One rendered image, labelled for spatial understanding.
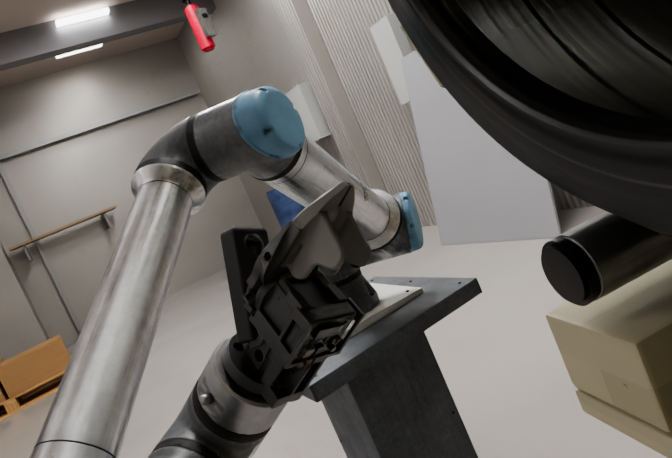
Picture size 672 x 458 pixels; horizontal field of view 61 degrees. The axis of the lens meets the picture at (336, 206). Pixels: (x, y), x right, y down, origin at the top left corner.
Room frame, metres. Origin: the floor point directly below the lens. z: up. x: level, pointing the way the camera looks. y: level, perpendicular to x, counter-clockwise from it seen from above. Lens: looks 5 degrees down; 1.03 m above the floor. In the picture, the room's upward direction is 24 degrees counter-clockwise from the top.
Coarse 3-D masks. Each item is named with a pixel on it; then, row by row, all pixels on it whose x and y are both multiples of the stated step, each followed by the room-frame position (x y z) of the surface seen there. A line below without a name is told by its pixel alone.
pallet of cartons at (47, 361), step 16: (32, 352) 5.19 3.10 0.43; (48, 352) 5.24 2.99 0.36; (64, 352) 5.29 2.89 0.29; (0, 368) 5.06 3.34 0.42; (16, 368) 5.11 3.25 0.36; (32, 368) 5.16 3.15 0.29; (48, 368) 5.21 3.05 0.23; (64, 368) 5.27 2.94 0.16; (0, 384) 5.13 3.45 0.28; (16, 384) 5.09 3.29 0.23; (32, 384) 5.14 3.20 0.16; (0, 400) 5.02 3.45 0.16; (16, 400) 5.08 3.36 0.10; (32, 400) 5.16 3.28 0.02; (0, 416) 5.07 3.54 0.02
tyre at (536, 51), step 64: (448, 0) 0.38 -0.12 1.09; (512, 0) 0.47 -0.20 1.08; (576, 0) 0.47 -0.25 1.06; (640, 0) 0.47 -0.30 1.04; (448, 64) 0.37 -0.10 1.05; (512, 64) 0.34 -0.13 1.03; (576, 64) 0.43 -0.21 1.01; (640, 64) 0.43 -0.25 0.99; (512, 128) 0.33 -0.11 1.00; (576, 128) 0.28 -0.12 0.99; (640, 128) 0.25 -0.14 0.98; (576, 192) 0.30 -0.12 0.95; (640, 192) 0.25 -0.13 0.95
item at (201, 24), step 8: (184, 0) 5.85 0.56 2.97; (192, 8) 5.77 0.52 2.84; (200, 8) 5.75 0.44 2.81; (192, 16) 5.77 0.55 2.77; (200, 16) 5.72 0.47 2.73; (208, 16) 5.80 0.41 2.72; (192, 24) 5.79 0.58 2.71; (200, 24) 5.75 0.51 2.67; (208, 24) 5.76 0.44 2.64; (200, 32) 5.77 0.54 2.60; (208, 32) 5.73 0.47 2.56; (200, 40) 5.78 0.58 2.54; (208, 40) 5.78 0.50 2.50; (208, 48) 5.79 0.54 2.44
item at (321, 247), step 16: (336, 192) 0.48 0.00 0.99; (304, 208) 0.49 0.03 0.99; (320, 208) 0.48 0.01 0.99; (304, 224) 0.48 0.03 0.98; (320, 224) 0.48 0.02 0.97; (304, 240) 0.48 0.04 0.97; (320, 240) 0.47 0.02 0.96; (336, 240) 0.46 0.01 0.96; (288, 256) 0.49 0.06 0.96; (304, 256) 0.48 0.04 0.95; (320, 256) 0.47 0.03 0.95; (336, 256) 0.46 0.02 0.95; (304, 272) 0.48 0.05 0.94
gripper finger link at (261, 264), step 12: (288, 228) 0.48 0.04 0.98; (276, 240) 0.48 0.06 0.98; (288, 240) 0.48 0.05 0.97; (264, 252) 0.49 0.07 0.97; (276, 252) 0.48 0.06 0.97; (288, 252) 0.49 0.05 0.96; (264, 264) 0.48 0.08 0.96; (276, 264) 0.49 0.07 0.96; (252, 276) 0.50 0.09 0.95; (264, 276) 0.49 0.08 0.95; (276, 276) 0.50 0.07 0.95; (252, 288) 0.50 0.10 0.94
